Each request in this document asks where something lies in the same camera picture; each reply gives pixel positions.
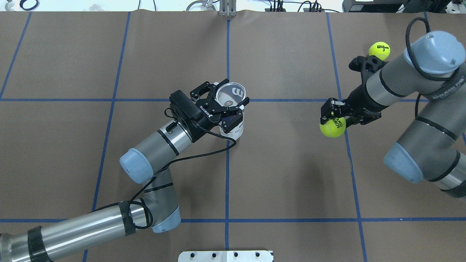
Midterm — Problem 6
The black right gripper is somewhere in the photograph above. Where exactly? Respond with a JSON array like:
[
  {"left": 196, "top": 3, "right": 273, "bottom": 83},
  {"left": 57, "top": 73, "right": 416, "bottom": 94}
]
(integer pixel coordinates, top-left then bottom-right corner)
[{"left": 320, "top": 85, "right": 382, "bottom": 127}]

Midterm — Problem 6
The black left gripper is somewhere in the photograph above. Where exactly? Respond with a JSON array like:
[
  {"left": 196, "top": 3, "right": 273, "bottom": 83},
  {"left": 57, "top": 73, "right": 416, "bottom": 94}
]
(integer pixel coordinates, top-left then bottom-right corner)
[{"left": 190, "top": 78, "right": 250, "bottom": 133}]

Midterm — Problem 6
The Roland Garros tennis ball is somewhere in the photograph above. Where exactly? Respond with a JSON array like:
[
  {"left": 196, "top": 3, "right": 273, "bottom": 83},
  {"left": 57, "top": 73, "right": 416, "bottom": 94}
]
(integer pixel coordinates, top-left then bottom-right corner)
[{"left": 319, "top": 118, "right": 346, "bottom": 138}]

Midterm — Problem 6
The clear tennis ball tube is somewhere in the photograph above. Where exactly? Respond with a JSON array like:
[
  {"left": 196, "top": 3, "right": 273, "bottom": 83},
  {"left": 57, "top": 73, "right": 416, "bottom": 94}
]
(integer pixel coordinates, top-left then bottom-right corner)
[{"left": 215, "top": 82, "right": 246, "bottom": 140}]

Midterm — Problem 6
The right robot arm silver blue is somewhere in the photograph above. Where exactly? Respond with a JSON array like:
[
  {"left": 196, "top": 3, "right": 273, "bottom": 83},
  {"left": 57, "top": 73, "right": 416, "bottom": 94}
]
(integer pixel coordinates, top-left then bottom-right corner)
[{"left": 320, "top": 31, "right": 465, "bottom": 200}]

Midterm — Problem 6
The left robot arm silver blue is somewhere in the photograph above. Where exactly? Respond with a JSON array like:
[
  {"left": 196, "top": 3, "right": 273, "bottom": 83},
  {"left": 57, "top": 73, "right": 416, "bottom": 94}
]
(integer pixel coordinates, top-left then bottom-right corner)
[{"left": 1, "top": 79, "right": 250, "bottom": 262}]

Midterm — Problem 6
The Wilson tennis ball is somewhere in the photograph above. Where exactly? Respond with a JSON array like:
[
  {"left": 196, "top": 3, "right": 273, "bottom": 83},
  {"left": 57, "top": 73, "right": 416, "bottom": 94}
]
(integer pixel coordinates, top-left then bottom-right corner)
[{"left": 368, "top": 41, "right": 391, "bottom": 61}]

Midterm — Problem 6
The brown paper table mat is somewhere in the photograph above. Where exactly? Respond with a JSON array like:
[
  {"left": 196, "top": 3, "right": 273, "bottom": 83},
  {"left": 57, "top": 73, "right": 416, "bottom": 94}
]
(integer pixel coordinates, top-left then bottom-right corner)
[{"left": 1, "top": 10, "right": 465, "bottom": 262}]

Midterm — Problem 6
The blue tape roll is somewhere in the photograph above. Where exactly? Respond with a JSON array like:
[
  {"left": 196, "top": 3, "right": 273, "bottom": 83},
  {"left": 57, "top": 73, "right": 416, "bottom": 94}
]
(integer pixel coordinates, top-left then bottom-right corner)
[{"left": 19, "top": 0, "right": 40, "bottom": 11}]

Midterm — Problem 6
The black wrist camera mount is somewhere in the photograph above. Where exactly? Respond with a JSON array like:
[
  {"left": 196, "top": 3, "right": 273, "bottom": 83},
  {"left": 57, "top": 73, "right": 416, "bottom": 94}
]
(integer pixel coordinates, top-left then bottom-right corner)
[
  {"left": 348, "top": 55, "right": 388, "bottom": 85},
  {"left": 169, "top": 90, "right": 204, "bottom": 132}
]

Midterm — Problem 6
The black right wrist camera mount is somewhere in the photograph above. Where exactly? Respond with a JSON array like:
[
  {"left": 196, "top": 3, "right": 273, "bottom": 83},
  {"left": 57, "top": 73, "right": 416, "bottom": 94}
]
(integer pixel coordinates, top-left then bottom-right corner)
[{"left": 348, "top": 55, "right": 388, "bottom": 85}]

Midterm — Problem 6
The aluminium frame post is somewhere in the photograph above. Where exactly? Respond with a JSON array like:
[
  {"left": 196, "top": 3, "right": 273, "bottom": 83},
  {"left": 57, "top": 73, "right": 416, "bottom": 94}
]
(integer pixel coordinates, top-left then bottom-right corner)
[{"left": 218, "top": 0, "right": 237, "bottom": 18}]

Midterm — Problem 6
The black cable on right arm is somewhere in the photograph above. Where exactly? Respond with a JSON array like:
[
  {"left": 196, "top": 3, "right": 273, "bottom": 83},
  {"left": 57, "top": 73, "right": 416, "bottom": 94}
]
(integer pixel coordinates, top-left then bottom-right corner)
[{"left": 405, "top": 17, "right": 461, "bottom": 117}]

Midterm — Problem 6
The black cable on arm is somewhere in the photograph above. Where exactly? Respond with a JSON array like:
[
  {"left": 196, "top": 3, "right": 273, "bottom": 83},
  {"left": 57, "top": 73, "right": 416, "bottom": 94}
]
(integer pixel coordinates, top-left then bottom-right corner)
[
  {"left": 91, "top": 107, "right": 237, "bottom": 230},
  {"left": 405, "top": 17, "right": 461, "bottom": 117}
]

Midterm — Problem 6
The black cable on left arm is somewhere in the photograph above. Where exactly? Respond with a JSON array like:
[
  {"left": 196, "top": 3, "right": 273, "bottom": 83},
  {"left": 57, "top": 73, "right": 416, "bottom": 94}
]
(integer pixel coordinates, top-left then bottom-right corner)
[{"left": 91, "top": 107, "right": 237, "bottom": 230}]

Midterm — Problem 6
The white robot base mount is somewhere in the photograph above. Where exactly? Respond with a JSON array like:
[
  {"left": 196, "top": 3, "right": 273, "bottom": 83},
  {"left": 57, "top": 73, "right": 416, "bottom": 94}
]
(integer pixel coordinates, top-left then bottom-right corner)
[{"left": 178, "top": 250, "right": 274, "bottom": 262}]

